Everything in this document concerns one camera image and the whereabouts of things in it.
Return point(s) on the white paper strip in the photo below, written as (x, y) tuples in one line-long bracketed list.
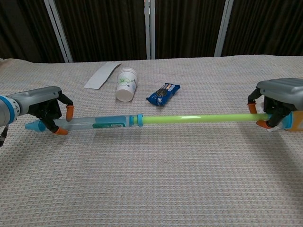
[(101, 75)]

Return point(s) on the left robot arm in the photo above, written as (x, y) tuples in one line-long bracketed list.
[(8, 111)]

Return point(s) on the blue cookie packet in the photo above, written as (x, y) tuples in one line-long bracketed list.
[(163, 93)]

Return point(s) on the beige woven table cloth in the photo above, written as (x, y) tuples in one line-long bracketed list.
[(151, 170)]

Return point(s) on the white paper cup green print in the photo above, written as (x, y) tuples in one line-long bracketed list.
[(126, 86)]

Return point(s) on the white screen frame post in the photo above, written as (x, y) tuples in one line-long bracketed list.
[(223, 28), (149, 29), (59, 30)]

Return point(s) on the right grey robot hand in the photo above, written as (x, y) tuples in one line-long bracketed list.
[(281, 97)]

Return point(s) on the blue green water pump toy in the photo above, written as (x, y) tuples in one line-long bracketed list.
[(163, 119)]

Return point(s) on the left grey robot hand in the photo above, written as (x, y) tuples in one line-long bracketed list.
[(42, 104)]

